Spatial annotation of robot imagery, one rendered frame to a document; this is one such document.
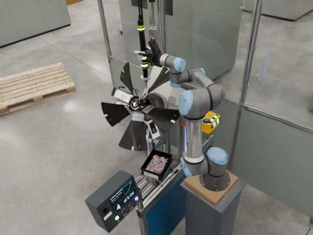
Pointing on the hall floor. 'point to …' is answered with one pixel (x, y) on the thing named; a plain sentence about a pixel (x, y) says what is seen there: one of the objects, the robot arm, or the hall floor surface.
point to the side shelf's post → (179, 138)
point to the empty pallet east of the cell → (34, 86)
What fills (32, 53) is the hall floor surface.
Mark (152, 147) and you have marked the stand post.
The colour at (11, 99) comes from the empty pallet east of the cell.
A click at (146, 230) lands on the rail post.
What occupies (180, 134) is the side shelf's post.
